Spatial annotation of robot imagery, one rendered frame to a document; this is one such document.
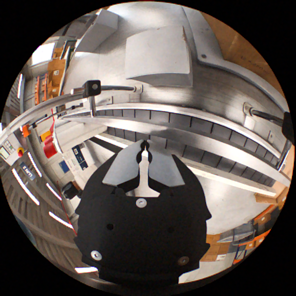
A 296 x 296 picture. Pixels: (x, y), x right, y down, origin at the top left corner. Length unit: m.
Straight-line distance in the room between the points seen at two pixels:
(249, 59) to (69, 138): 0.38
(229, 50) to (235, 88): 0.08
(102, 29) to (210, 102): 0.45
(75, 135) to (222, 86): 0.34
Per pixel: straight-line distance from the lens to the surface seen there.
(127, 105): 0.21
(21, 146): 0.63
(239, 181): 0.19
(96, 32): 0.47
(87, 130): 0.24
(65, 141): 0.23
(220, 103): 0.21
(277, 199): 0.71
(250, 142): 0.19
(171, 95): 0.21
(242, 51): 0.19
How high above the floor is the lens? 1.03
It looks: 46 degrees down
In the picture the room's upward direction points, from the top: 132 degrees counter-clockwise
